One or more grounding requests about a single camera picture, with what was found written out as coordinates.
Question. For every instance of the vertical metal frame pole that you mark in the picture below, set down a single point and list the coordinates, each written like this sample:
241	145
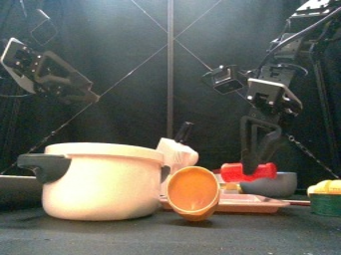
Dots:
170	66

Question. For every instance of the orange plastic bowl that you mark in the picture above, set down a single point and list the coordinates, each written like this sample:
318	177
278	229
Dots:
193	192

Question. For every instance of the yellow green sponge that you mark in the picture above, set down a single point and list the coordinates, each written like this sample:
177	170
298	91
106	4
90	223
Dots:
326	204

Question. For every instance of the white pot lid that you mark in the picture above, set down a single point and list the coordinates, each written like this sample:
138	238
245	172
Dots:
104	149

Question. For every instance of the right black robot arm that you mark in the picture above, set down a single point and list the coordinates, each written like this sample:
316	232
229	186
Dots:
301	36

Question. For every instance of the red ketchup bottle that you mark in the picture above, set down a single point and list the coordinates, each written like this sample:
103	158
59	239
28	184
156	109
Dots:
233	172

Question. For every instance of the grey bowl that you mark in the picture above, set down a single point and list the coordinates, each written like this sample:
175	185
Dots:
273	186

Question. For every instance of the grey low box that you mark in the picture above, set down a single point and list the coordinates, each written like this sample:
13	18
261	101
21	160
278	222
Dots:
17	192

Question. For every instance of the pink plastic tray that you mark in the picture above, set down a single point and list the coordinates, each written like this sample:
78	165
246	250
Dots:
249	202

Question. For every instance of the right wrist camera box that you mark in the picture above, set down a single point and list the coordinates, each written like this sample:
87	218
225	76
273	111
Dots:
223	79

